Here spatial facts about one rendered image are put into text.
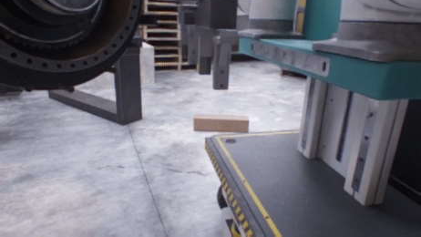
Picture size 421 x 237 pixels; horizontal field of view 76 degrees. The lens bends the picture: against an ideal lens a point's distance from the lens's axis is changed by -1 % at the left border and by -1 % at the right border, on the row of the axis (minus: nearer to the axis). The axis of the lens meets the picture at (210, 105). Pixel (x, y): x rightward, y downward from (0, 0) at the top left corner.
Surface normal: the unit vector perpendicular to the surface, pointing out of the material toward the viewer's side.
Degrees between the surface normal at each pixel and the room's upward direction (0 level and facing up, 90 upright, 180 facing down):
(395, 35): 84
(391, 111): 90
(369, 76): 90
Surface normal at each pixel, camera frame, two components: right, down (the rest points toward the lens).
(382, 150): 0.23, 0.29
